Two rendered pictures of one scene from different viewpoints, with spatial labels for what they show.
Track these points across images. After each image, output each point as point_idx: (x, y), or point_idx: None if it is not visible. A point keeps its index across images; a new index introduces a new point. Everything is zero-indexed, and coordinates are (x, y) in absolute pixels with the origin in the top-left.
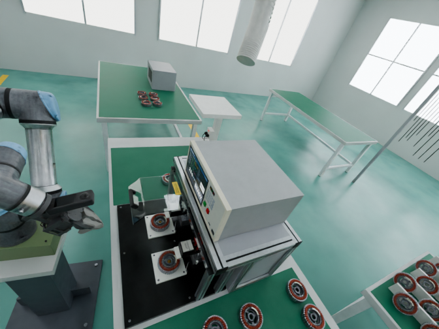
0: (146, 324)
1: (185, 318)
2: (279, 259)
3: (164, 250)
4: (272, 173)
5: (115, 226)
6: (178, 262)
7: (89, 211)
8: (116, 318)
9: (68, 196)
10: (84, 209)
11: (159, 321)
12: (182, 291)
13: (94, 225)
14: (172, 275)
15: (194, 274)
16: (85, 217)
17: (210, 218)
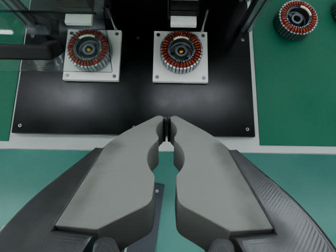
0: (254, 109)
1: (263, 56)
2: None
3: (151, 58)
4: None
5: (67, 140)
6: (191, 34)
7: (95, 174)
8: (233, 147)
9: None
10: (86, 222)
11: (255, 91)
12: (230, 47)
13: (218, 145)
14: (202, 54)
15: (210, 22)
16: (153, 208)
17: None
